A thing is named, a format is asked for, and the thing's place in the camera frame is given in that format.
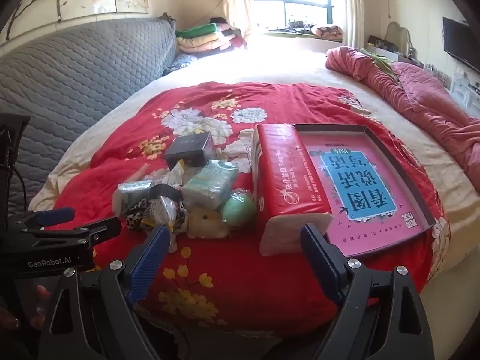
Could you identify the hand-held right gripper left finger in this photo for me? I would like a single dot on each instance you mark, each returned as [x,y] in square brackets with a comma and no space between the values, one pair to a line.
[152,257]

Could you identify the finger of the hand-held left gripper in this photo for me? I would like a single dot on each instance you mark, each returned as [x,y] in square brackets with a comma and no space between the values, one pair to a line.
[97,229]
[56,215]

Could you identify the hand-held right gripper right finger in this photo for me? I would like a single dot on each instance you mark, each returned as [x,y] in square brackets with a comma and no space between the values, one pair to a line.
[320,258]

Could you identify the clear yellow snack packet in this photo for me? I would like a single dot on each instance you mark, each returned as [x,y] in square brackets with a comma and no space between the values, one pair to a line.
[163,212]

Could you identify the green white tissue packet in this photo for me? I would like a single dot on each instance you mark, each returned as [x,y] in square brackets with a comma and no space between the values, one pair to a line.
[131,195]
[210,187]

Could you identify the cream plush toy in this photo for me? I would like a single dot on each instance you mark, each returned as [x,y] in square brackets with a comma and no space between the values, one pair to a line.
[204,221]

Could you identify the black band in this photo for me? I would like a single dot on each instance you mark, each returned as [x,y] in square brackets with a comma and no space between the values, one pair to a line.
[167,191]

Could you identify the white snack packet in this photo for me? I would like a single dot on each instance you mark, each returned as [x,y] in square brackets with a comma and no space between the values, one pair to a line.
[170,176]

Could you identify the red tissue pack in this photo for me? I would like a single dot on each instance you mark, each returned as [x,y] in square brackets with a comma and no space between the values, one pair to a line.
[285,180]

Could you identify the green egg ball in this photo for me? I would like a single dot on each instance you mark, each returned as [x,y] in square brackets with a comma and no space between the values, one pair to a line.
[238,208]

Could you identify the small black box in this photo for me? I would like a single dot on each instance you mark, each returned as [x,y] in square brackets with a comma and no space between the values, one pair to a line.
[187,148]

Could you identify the person's left hand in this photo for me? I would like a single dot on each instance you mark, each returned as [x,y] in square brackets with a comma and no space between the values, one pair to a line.
[37,295]

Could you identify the red floral blanket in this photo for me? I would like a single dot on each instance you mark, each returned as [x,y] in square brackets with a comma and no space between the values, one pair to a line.
[225,277]

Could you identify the pink book with blue label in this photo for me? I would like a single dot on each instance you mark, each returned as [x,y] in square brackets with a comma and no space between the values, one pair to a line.
[356,187]

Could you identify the grey quilted headboard cover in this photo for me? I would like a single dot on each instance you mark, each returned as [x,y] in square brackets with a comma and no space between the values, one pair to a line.
[75,75]

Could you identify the dark floral pillow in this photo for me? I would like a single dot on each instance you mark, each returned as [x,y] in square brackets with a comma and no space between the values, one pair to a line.
[180,63]

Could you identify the pink quilt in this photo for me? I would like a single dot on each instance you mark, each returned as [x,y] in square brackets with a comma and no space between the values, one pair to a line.
[423,97]

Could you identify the green cloth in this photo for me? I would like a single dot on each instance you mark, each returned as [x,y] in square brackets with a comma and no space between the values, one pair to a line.
[378,62]

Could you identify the peach folded blanket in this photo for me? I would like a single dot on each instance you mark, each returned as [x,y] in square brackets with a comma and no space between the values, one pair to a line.
[204,48]

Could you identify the yellow folded blanket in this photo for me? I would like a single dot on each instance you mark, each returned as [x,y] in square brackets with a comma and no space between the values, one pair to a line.
[198,40]

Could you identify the white drawer cabinet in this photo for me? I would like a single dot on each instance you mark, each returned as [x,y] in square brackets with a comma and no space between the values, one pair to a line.
[463,90]

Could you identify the green folded blanket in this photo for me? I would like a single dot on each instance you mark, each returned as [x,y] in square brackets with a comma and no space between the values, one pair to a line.
[197,30]

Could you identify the cluttered dresser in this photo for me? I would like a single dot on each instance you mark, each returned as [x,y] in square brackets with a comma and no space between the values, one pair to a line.
[382,45]

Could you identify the clothes pile on windowsill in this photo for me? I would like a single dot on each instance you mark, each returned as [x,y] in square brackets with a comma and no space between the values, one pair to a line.
[326,30]

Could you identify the stack of folded blankets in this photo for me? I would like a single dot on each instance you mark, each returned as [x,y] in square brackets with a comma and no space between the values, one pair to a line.
[234,41]

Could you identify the dresser mirror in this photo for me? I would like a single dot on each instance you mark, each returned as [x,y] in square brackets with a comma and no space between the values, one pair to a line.
[399,35]

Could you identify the cream curtain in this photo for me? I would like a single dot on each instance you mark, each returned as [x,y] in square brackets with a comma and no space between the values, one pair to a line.
[236,0]
[354,7]

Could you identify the black television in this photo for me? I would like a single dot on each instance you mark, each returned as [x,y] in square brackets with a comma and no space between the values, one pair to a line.
[459,41]

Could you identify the window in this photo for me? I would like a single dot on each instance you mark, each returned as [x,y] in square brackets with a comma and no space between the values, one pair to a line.
[285,0]

